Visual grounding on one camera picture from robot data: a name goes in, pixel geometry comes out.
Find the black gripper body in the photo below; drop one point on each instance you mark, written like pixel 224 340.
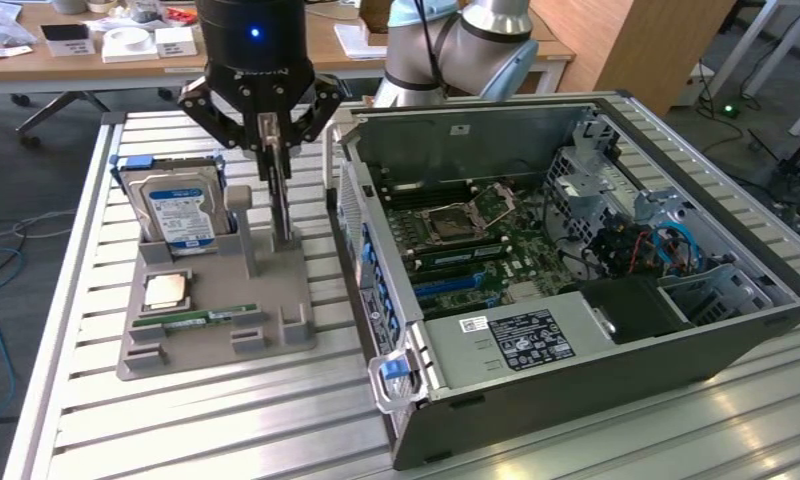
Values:
pixel 253 50

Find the black graphics card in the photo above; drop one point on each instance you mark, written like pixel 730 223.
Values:
pixel 279 205

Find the plain white box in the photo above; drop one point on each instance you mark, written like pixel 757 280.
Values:
pixel 175 42

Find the red small item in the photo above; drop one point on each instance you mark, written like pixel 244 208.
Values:
pixel 181 16

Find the white paper stack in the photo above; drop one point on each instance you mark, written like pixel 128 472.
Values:
pixel 356 42

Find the white box with tape roll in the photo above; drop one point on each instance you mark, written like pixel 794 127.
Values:
pixel 129 47

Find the brown cardboard box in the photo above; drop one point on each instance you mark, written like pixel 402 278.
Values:
pixel 374 15

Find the hard disk in blue caddy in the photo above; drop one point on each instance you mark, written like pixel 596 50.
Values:
pixel 180 215

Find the white box with black top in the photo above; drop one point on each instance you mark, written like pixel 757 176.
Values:
pixel 67 40

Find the wooden desk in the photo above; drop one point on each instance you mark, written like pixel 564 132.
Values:
pixel 27 67

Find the grey cup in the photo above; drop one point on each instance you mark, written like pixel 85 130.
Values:
pixel 69 6

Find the CPU socket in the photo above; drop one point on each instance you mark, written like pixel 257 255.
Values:
pixel 450 220

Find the metal socket cover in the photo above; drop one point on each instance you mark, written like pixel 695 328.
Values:
pixel 490 202

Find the white label card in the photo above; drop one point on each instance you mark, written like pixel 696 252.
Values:
pixel 7 52

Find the clear plastic bag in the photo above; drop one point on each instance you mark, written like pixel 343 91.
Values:
pixel 0 25

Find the grey parts rack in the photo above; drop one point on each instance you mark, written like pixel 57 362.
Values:
pixel 233 290

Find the copper-topped CPU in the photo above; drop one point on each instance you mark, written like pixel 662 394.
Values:
pixel 167 292

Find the blue expansion slot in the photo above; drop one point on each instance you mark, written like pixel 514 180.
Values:
pixel 450 286

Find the green motherboard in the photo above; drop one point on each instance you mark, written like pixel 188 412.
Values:
pixel 534 250

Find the perforated metal drive cage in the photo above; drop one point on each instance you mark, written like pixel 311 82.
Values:
pixel 587 200

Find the silver chipset heatsink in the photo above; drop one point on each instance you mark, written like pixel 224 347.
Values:
pixel 523 292

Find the wooden cabinet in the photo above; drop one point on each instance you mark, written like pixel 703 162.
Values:
pixel 660 50

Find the blue case latch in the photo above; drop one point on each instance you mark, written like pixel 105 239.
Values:
pixel 392 370

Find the grey power supply unit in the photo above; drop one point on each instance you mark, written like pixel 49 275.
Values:
pixel 460 360

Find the open grey PC case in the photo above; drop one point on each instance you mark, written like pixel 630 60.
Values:
pixel 574 400

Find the metal disk bay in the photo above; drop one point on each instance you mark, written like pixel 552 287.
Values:
pixel 714 295

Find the white desk frame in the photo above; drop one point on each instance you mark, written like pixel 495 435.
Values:
pixel 741 47

